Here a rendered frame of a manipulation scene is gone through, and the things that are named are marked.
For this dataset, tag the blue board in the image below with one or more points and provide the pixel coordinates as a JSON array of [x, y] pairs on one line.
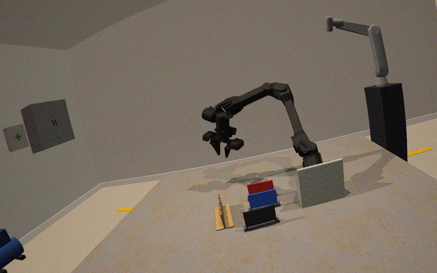
[[263, 198]]

